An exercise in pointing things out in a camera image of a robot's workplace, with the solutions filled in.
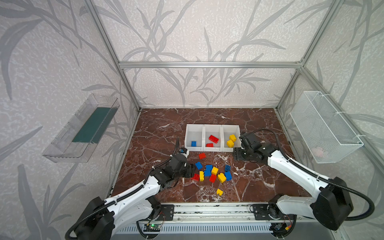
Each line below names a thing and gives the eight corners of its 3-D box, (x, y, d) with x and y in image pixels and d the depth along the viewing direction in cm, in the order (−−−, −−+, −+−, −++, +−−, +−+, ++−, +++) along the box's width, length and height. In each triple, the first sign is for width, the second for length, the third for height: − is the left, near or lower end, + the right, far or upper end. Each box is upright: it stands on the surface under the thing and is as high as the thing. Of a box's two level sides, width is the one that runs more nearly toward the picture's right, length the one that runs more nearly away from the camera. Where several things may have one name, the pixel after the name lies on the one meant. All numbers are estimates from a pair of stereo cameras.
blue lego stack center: (204, 176, 88) (204, 174, 85) (204, 166, 91) (204, 164, 89) (212, 176, 88) (213, 174, 85) (212, 166, 91) (212, 164, 89)
